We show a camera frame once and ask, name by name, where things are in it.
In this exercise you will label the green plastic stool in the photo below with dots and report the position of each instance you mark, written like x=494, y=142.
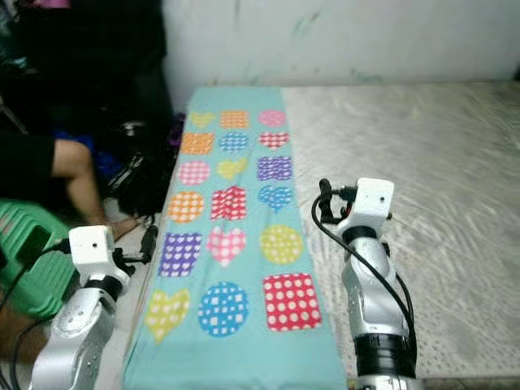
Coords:
x=32, y=252

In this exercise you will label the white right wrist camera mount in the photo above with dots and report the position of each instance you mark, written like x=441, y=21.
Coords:
x=367, y=201

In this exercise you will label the purple cloth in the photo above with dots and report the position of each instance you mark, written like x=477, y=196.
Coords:
x=177, y=128

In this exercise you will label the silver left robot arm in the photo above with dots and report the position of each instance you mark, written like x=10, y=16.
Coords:
x=77, y=333

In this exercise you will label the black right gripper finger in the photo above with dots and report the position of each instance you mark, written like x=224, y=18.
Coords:
x=325, y=200

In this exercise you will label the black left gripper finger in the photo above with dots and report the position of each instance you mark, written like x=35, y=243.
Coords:
x=149, y=243

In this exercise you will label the person in blue shirt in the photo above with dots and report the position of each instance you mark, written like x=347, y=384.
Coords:
x=32, y=171

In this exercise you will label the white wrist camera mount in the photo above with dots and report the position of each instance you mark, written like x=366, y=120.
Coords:
x=89, y=244
x=367, y=201

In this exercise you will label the white quilted mattress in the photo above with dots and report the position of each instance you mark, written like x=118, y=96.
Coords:
x=439, y=146

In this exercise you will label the teal blanket with colourful shapes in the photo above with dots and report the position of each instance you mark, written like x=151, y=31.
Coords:
x=236, y=357

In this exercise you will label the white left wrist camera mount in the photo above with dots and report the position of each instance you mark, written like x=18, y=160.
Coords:
x=89, y=244

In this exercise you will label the black bag with white print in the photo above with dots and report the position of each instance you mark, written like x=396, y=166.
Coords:
x=150, y=179

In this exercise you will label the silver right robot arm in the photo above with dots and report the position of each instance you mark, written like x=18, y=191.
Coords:
x=374, y=309

